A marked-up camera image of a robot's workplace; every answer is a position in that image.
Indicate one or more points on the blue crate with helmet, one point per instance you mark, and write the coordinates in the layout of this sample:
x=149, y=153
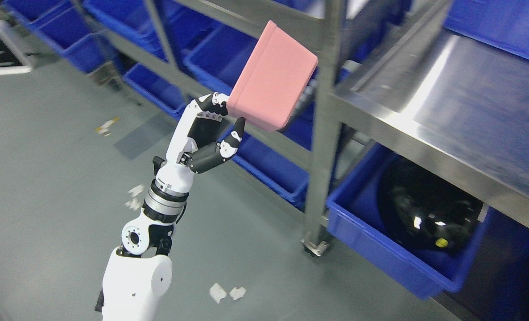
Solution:
x=354, y=218

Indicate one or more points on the stainless steel table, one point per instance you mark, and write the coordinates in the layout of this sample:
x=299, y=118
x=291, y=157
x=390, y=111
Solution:
x=449, y=91

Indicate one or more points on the black helmet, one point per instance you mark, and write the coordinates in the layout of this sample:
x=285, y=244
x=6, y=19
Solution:
x=422, y=211

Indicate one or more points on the pink plastic storage box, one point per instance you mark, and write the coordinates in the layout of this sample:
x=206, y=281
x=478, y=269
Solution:
x=273, y=80

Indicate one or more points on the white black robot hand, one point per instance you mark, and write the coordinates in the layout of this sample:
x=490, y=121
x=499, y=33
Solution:
x=194, y=146

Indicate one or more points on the steel shelf rack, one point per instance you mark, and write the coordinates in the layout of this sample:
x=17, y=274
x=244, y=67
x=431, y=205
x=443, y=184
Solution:
x=249, y=18

